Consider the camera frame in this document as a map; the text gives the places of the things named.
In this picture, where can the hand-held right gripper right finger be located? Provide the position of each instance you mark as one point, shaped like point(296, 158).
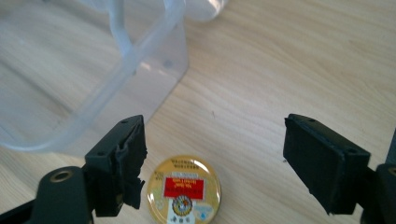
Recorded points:
point(327, 168)

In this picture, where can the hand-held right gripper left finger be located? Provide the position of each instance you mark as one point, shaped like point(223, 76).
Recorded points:
point(109, 168)

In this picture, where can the round gold tin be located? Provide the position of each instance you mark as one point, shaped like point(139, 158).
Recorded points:
point(183, 193)

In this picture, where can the clear plastic storage box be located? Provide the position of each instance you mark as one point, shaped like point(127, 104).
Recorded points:
point(93, 62)

